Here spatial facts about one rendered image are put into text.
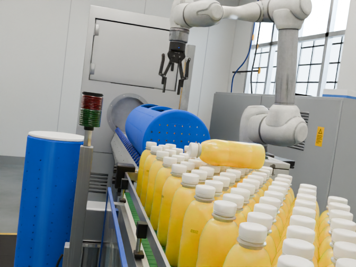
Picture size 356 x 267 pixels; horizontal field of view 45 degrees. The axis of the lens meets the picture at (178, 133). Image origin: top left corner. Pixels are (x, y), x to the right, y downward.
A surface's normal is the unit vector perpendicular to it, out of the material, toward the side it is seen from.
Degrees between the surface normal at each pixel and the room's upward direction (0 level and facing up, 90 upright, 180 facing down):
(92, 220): 90
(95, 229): 90
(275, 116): 92
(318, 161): 90
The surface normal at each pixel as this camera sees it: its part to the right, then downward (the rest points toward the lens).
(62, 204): 0.58, 0.13
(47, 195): 0.12, 0.08
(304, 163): -0.93, -0.10
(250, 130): -0.76, 0.03
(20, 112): 0.34, 0.11
